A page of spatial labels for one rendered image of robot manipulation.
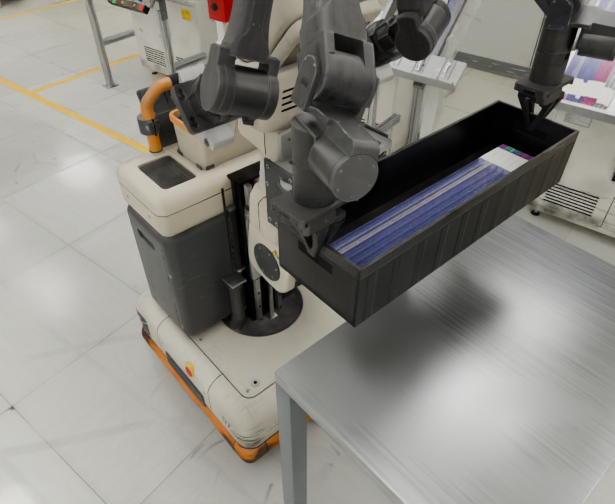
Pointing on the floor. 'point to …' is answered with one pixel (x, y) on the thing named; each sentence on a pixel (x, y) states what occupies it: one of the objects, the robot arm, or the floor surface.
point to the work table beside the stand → (479, 378)
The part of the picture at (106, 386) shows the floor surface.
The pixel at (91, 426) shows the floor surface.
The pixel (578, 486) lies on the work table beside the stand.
